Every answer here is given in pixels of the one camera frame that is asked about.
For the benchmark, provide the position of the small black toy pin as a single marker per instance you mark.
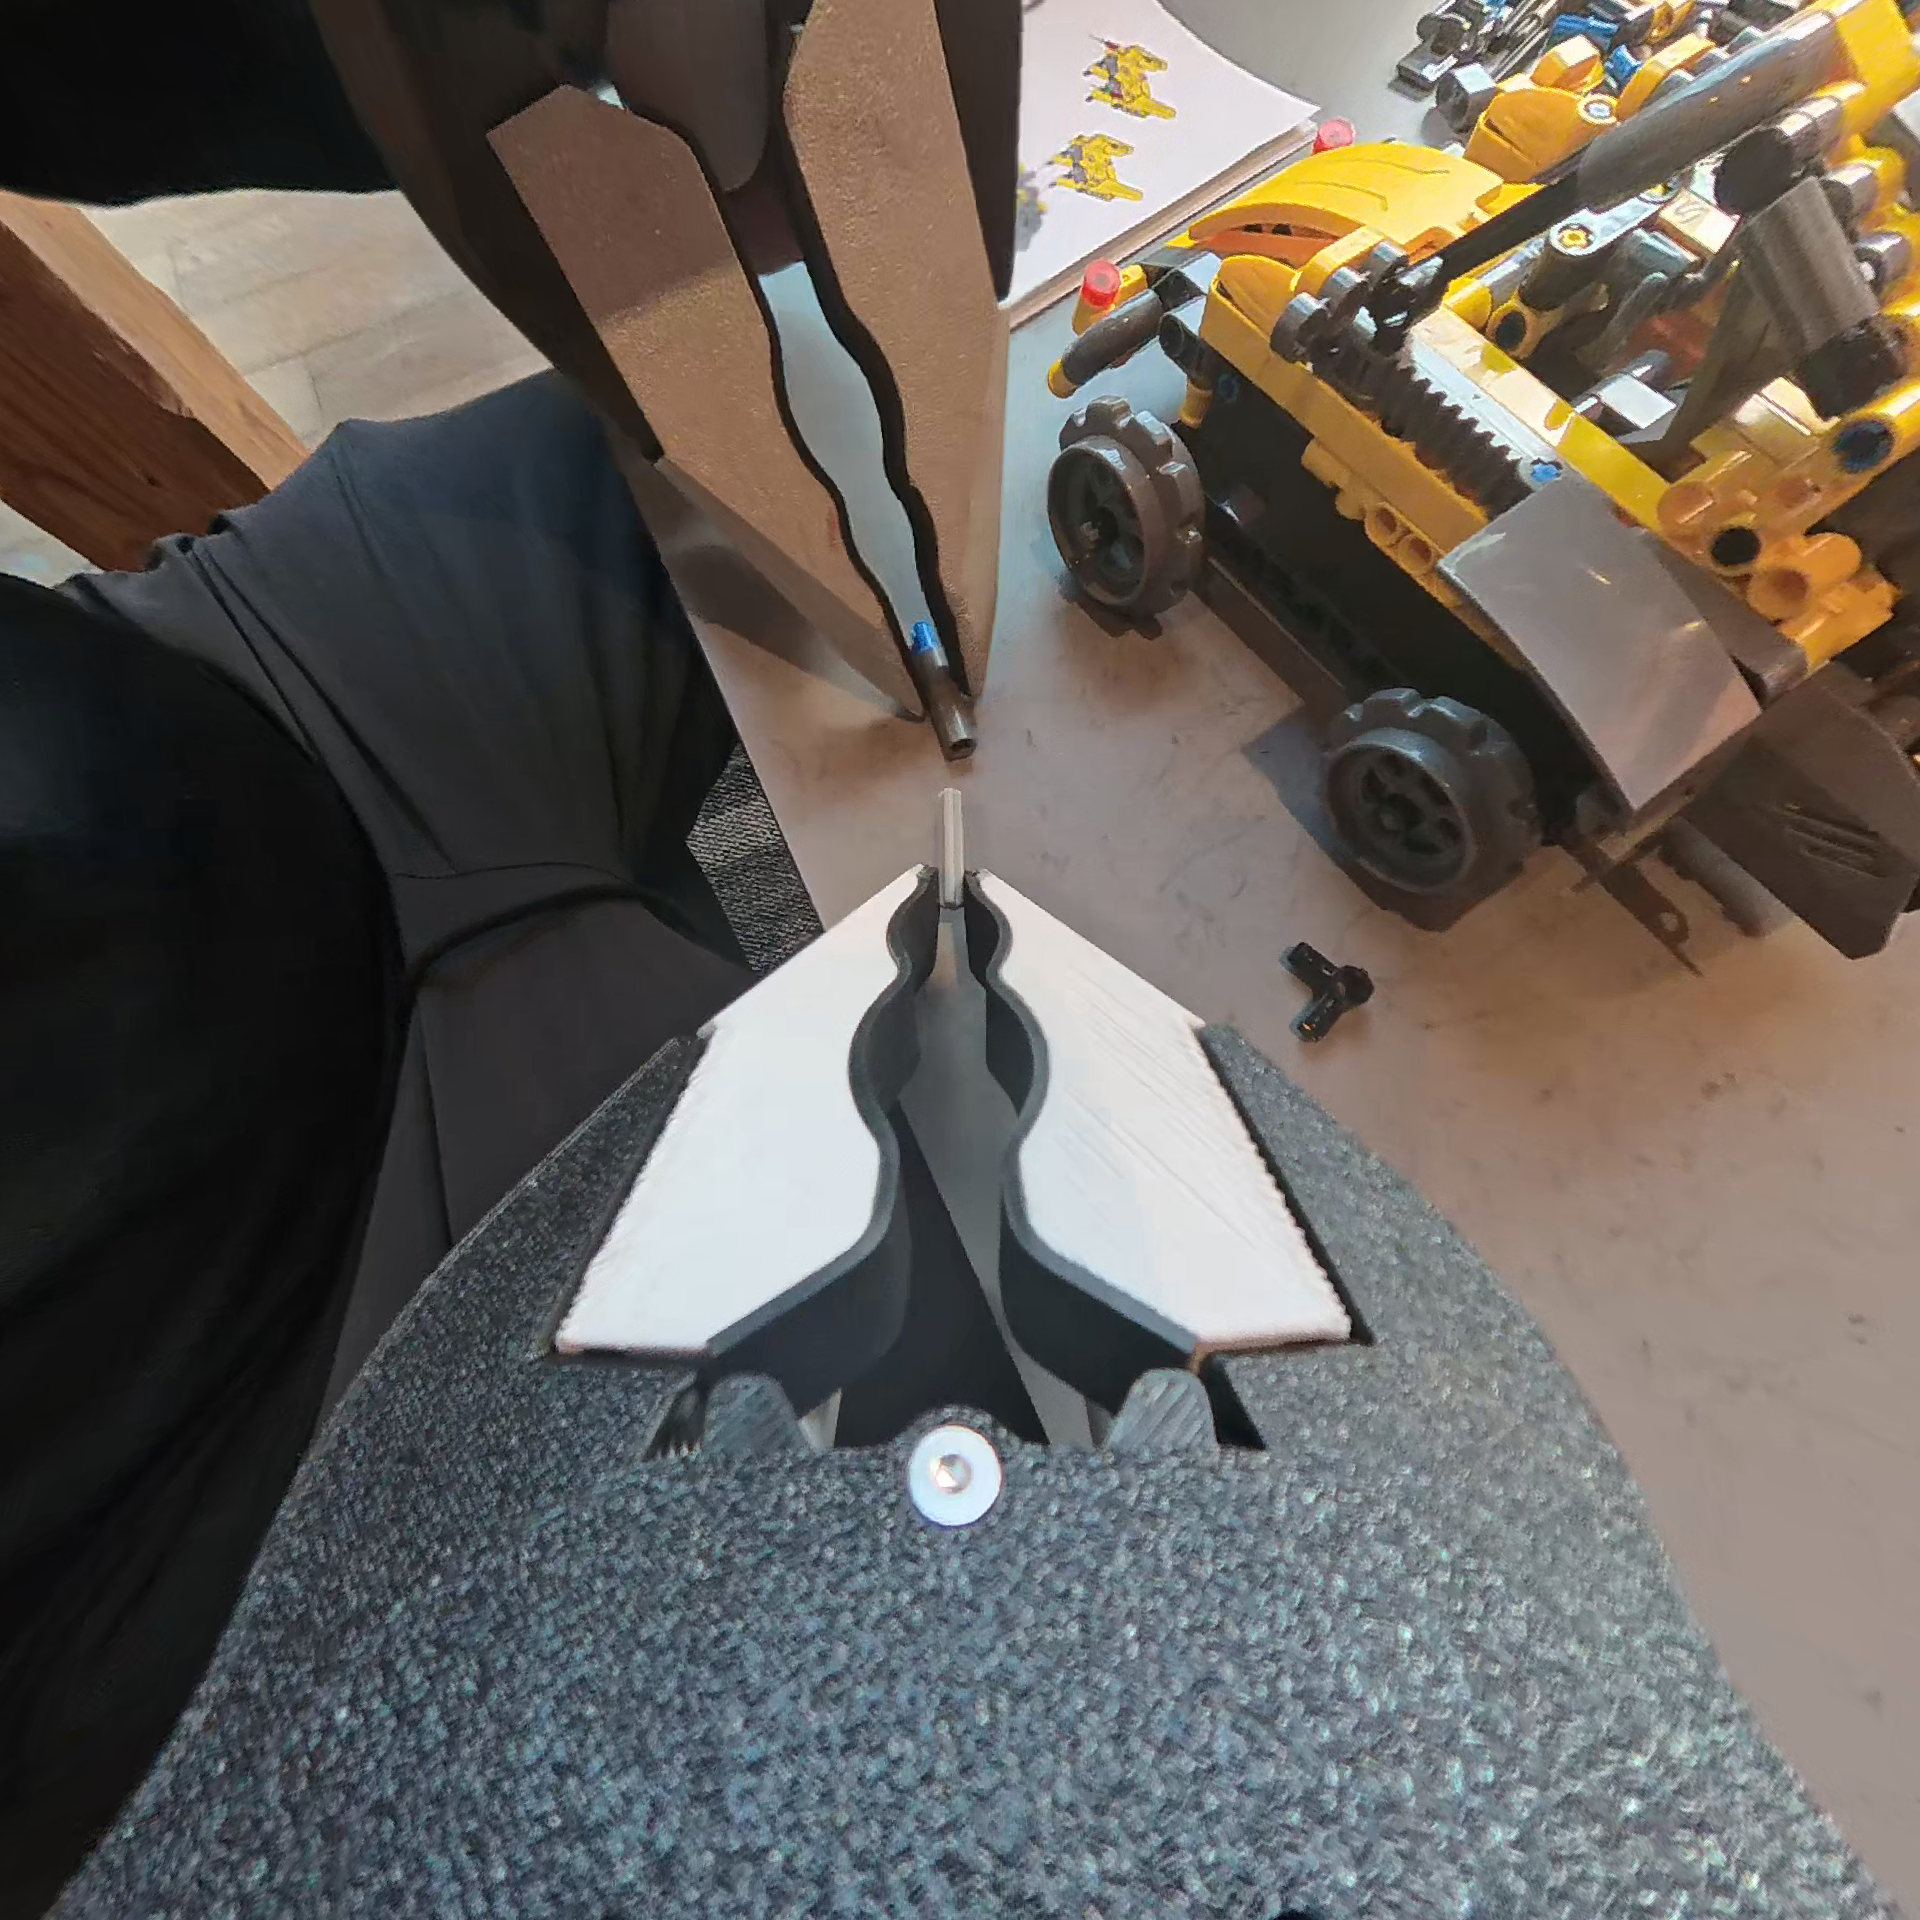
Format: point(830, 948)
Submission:
point(1327, 987)

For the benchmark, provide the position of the small blue toy pin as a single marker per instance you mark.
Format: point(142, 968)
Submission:
point(931, 646)

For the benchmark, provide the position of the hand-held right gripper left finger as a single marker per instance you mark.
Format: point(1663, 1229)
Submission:
point(750, 1202)

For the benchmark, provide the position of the pile of loose toy bricks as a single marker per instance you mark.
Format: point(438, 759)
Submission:
point(1532, 46)

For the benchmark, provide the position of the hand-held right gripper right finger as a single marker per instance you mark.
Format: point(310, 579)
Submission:
point(1188, 1188)

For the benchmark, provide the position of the toy brick instruction booklet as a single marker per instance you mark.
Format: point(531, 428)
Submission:
point(1155, 135)

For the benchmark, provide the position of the small grey toy connector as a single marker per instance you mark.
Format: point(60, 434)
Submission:
point(952, 722)

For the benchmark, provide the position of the grey desk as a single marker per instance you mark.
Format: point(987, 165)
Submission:
point(1501, 1261)

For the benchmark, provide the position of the person's black clothing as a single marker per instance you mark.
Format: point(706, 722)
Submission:
point(300, 1052)

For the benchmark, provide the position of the small grey toy axle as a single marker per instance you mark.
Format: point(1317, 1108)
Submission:
point(952, 846)

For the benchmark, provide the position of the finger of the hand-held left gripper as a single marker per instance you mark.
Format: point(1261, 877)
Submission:
point(901, 270)
point(676, 363)

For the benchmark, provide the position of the wooden post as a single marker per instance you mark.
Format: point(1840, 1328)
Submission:
point(135, 391)

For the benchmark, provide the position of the yellow toy brick vehicle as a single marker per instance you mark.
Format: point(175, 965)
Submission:
point(1532, 452)

